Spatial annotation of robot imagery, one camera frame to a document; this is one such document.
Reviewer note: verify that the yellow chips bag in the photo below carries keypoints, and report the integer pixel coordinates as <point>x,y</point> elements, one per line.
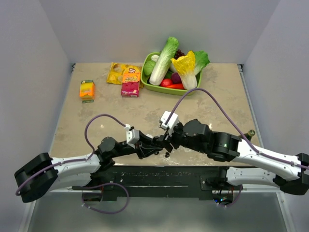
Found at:
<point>117,70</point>

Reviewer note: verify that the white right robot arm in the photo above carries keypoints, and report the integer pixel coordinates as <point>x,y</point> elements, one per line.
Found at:
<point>285,172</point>

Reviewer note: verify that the green glass bottle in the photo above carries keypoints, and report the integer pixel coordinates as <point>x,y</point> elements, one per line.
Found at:
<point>250,134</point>

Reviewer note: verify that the dark toy grapes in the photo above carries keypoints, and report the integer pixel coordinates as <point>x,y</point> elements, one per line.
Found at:
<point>178,54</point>

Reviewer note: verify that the green napa cabbage toy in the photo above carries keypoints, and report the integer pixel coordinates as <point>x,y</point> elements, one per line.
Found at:
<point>163,63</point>

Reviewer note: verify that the black base frame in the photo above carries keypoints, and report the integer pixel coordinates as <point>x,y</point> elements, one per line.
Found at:
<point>160,182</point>

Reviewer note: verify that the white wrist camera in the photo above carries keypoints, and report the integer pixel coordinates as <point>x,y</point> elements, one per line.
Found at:
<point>168,122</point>
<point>132,135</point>

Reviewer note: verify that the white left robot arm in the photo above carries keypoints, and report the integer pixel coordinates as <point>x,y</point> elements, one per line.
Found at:
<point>44,173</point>

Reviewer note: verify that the red toy tomato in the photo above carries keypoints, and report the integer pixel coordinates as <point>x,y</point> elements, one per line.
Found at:
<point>166,83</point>

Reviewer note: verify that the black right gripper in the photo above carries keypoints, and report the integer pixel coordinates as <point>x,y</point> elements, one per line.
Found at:
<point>172,140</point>

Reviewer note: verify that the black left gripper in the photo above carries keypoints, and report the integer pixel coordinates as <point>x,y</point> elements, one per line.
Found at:
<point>145,150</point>

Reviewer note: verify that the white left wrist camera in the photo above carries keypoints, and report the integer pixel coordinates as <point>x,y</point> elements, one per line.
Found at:
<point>132,135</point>

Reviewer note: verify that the green plastic tray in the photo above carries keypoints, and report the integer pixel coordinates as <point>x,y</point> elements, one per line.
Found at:
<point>144,79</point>

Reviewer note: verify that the purple toy onion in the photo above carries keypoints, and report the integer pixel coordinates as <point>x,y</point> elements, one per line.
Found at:
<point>175,78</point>

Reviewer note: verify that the green round toy vegetable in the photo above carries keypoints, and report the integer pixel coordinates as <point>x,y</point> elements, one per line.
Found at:
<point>148,67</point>

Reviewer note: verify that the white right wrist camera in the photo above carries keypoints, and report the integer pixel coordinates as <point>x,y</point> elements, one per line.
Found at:
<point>168,122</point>

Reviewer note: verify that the red snack box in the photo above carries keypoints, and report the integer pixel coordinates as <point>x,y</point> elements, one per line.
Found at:
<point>130,84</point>

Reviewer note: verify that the green lettuce leaf toy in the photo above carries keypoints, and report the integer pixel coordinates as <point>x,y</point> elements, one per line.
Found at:
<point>202,60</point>

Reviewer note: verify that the orange toy carrot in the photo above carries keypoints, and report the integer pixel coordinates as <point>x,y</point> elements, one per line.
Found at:
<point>176,86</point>

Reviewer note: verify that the orange sponge pack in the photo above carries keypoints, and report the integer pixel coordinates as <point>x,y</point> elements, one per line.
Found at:
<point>87,91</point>

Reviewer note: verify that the white toy garlic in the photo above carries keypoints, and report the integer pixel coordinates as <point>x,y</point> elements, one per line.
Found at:
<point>154,58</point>

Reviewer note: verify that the yellow napa cabbage toy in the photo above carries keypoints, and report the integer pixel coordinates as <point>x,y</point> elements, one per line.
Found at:
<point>185,67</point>

